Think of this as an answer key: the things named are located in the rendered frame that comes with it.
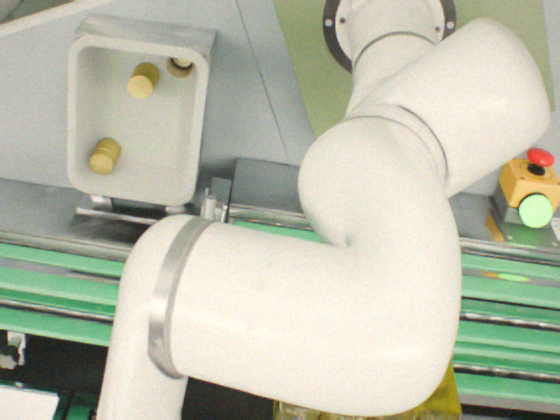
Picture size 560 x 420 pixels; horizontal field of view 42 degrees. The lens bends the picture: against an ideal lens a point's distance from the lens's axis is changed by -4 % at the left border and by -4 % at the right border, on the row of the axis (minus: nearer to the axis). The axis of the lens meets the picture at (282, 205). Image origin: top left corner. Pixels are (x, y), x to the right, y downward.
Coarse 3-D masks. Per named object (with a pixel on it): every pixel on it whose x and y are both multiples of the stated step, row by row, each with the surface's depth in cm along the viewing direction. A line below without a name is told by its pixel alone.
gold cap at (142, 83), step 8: (144, 64) 97; (152, 64) 98; (136, 72) 95; (144, 72) 95; (152, 72) 96; (136, 80) 95; (144, 80) 95; (152, 80) 95; (128, 88) 95; (136, 88) 95; (144, 88) 95; (152, 88) 95; (136, 96) 96; (144, 96) 96
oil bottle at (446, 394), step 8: (448, 368) 96; (448, 376) 94; (440, 384) 93; (448, 384) 93; (440, 392) 92; (448, 392) 92; (456, 392) 92; (432, 400) 90; (440, 400) 91; (448, 400) 91; (456, 400) 91; (424, 408) 89; (432, 408) 89; (440, 408) 89; (448, 408) 90; (456, 408) 90; (416, 416) 90; (424, 416) 88; (432, 416) 88; (440, 416) 88; (448, 416) 89; (456, 416) 89
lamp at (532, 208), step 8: (536, 192) 100; (528, 200) 99; (536, 200) 99; (544, 200) 99; (520, 208) 100; (528, 208) 99; (536, 208) 98; (544, 208) 98; (552, 208) 99; (528, 216) 99; (536, 216) 99; (544, 216) 99; (528, 224) 100; (536, 224) 100; (544, 224) 100
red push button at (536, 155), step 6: (528, 150) 102; (534, 150) 101; (540, 150) 101; (528, 156) 101; (534, 156) 100; (540, 156) 100; (546, 156) 100; (552, 156) 101; (534, 162) 100; (540, 162) 99; (546, 162) 99; (552, 162) 100; (534, 168) 102; (540, 168) 101
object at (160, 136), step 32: (96, 64) 98; (128, 64) 98; (160, 64) 98; (96, 96) 101; (128, 96) 101; (160, 96) 101; (192, 96) 100; (96, 128) 103; (128, 128) 103; (160, 128) 103; (192, 128) 95; (128, 160) 106; (160, 160) 106; (192, 160) 98; (96, 192) 101; (128, 192) 101; (160, 192) 102; (192, 192) 100
